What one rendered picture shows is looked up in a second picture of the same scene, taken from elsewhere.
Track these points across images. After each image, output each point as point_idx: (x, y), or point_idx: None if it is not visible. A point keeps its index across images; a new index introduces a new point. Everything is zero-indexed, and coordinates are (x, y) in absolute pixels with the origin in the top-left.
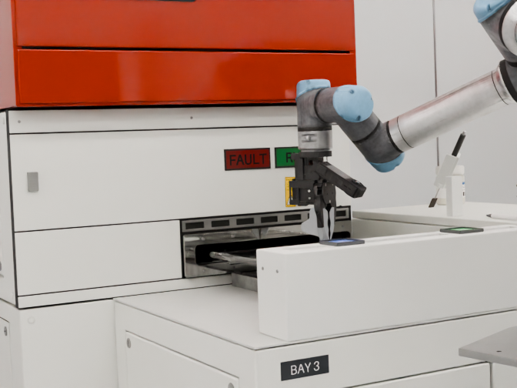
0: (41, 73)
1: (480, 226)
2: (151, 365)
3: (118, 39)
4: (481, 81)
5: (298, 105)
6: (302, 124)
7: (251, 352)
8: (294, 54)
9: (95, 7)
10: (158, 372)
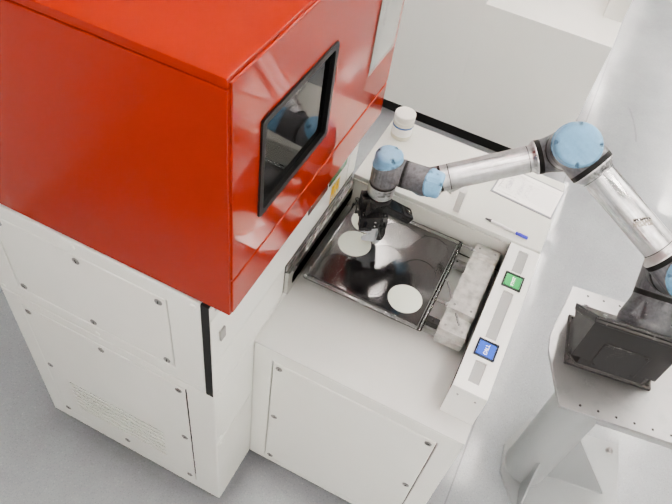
0: (244, 281)
1: (487, 233)
2: (315, 391)
3: (284, 209)
4: (521, 163)
5: (379, 175)
6: (381, 187)
7: (460, 444)
8: (362, 115)
9: (275, 202)
10: (325, 398)
